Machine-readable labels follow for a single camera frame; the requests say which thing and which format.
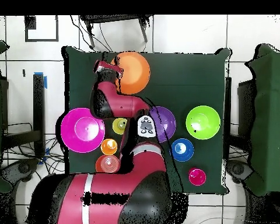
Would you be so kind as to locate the black floor frame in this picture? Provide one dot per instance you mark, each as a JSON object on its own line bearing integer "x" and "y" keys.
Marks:
{"x": 30, "y": 23}

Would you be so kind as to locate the black metal stand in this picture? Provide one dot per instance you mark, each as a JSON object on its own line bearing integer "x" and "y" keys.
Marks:
{"x": 38, "y": 105}

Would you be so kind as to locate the small red-orange plastic bowl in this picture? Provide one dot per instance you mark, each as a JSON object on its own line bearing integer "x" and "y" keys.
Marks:
{"x": 107, "y": 163}

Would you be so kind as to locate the red plastic cup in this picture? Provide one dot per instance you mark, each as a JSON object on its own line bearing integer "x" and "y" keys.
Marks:
{"x": 197, "y": 177}

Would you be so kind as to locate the orange plastic cup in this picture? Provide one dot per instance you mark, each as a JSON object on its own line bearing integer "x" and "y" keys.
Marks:
{"x": 109, "y": 147}

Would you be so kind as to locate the black stool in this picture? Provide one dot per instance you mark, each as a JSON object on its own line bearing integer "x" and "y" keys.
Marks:
{"x": 114, "y": 18}

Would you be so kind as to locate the large orange plastic bowl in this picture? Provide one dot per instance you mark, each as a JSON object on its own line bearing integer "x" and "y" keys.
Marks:
{"x": 135, "y": 72}

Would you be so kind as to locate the purple plastic bowl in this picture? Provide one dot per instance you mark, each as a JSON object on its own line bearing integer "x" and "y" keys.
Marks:
{"x": 165, "y": 123}

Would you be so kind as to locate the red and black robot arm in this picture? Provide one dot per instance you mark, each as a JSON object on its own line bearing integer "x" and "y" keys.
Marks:
{"x": 102, "y": 182}

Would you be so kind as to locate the yellow plastic cup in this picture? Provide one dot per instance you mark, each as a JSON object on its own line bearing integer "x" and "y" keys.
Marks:
{"x": 119, "y": 126}

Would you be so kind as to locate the large pink plastic bowl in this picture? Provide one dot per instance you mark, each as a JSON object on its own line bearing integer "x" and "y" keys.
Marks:
{"x": 84, "y": 130}

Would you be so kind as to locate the blue plastic bowl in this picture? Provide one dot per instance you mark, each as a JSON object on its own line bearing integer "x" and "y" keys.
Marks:
{"x": 182, "y": 149}

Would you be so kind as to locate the dark green tablecloth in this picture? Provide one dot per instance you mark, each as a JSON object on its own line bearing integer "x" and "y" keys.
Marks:
{"x": 189, "y": 77}

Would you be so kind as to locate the light green plastic bowl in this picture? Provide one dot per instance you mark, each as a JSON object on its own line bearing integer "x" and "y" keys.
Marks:
{"x": 203, "y": 122}

